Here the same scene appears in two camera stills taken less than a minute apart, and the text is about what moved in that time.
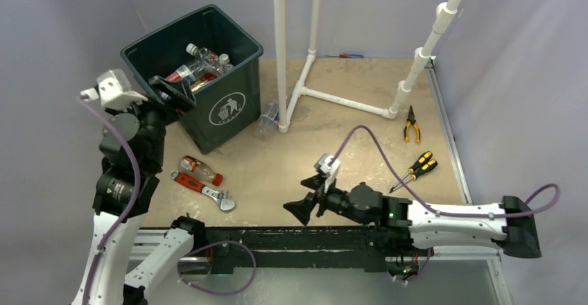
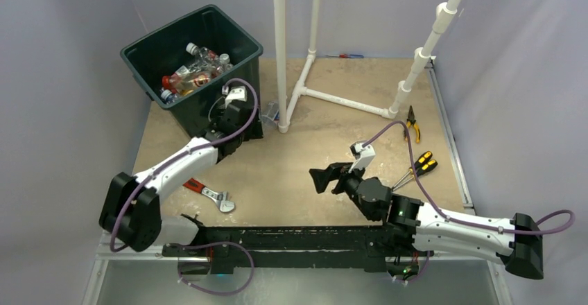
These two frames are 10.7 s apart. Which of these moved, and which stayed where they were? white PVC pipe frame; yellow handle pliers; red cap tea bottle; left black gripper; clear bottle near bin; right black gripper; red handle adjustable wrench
Moved: red cap tea bottle; left black gripper; right black gripper
Stayed: white PVC pipe frame; clear bottle near bin; red handle adjustable wrench; yellow handle pliers
